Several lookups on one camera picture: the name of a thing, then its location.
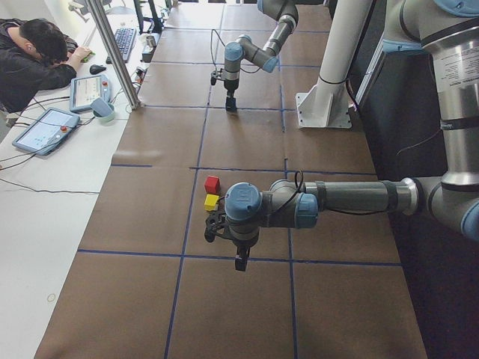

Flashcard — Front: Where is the yellow wooden cube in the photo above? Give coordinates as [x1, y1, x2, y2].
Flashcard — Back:
[204, 194, 220, 212]

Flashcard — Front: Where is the seated person in black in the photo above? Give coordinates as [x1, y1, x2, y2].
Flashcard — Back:
[1, 18, 92, 113]

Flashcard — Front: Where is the aluminium frame post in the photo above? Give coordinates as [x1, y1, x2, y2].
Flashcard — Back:
[86, 0, 141, 110]

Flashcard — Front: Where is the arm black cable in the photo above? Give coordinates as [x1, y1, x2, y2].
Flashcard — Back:
[216, 170, 386, 216]
[210, 28, 263, 76]

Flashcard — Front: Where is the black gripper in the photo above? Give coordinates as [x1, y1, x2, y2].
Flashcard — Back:
[204, 211, 258, 271]
[210, 69, 240, 111]

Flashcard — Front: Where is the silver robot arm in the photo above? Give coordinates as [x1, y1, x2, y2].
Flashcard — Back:
[210, 0, 299, 113]
[204, 1, 478, 271]

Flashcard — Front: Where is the black flat box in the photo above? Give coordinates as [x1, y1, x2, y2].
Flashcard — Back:
[141, 46, 156, 64]

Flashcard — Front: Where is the orange black connector box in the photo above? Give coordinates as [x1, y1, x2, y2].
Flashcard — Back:
[135, 67, 146, 82]

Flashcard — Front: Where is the far teach pendant tablet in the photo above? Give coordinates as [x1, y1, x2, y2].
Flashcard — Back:
[70, 74, 111, 113]

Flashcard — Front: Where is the black computer mouse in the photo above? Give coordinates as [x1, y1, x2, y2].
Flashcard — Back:
[89, 64, 107, 75]

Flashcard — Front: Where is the black keyboard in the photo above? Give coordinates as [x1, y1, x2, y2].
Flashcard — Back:
[115, 27, 137, 63]

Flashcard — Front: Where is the metal cup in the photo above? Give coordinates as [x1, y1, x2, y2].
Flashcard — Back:
[145, 35, 156, 48]

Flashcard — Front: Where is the teach pendant tablet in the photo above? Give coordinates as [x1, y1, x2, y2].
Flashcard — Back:
[12, 108, 80, 156]
[70, 74, 111, 113]

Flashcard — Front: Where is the red wooden cube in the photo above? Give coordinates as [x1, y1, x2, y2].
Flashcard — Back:
[204, 176, 220, 194]

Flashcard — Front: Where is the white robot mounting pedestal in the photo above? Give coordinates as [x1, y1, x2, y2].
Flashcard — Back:
[296, 0, 373, 129]

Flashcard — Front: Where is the near teach pendant tablet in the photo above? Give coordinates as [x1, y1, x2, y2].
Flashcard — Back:
[12, 108, 80, 156]

